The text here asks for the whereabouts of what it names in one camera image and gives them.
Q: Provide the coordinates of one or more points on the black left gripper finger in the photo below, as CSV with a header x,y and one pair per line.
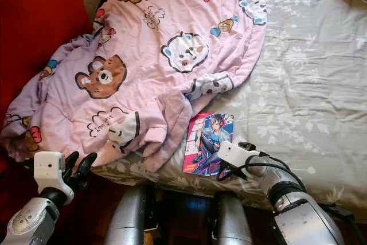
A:
x,y
86,163
69,160

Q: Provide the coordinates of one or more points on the pink cartoon print blanket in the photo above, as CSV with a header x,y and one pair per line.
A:
x,y
166,21

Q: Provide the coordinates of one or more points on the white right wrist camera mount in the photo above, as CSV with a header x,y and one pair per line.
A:
x,y
235,153

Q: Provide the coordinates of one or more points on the red fabric cushion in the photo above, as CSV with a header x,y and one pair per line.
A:
x,y
34,27

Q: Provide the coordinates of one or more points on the silver robot leg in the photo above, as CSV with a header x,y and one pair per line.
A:
x,y
129,222
232,228

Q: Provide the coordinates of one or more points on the silver right robot leg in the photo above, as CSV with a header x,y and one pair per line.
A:
x,y
232,228

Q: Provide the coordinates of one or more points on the anime cover comic book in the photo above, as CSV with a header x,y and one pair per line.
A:
x,y
206,139

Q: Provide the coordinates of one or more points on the bed with grey floral sheet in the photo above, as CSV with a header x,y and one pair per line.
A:
x,y
309,84

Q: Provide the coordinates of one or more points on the silver left robot leg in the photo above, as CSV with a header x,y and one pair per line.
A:
x,y
129,222

